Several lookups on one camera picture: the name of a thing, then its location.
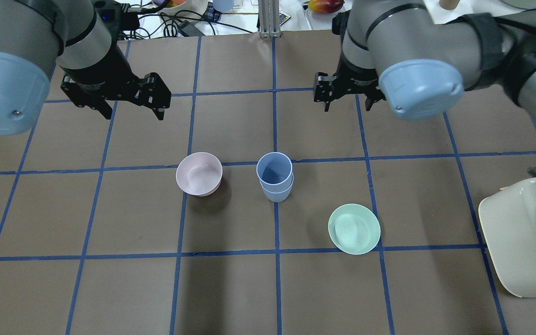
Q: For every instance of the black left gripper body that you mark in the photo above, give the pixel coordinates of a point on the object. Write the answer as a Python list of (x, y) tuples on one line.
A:
[(103, 66)]

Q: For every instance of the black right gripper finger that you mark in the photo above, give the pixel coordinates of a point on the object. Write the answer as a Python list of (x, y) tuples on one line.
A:
[(370, 101), (324, 89)]

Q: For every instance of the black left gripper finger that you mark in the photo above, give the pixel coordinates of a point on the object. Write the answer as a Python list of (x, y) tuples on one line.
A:
[(103, 108), (153, 93)]

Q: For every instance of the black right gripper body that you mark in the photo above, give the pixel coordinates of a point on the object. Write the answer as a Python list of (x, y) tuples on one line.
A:
[(355, 76)]

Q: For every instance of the blue cup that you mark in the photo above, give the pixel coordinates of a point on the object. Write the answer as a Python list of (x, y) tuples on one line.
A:
[(277, 197), (275, 172)]

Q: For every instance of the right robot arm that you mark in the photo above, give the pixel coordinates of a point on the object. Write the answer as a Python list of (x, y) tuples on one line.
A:
[(392, 50)]

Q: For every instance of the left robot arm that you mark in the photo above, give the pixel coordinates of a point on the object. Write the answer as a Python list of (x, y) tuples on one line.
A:
[(79, 36)]

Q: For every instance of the red apple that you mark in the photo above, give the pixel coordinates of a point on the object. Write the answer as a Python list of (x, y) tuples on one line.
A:
[(325, 6)]

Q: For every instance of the pink bowl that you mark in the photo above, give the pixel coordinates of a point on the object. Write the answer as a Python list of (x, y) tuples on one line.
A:
[(199, 174)]

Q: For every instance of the cardboard tube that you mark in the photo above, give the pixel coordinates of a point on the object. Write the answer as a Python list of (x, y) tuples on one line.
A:
[(449, 5)]

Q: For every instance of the mint green bowl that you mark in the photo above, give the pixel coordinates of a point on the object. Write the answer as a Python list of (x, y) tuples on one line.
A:
[(354, 229)]

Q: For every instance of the cream white toaster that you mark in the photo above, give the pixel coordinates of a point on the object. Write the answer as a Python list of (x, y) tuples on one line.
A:
[(508, 221)]

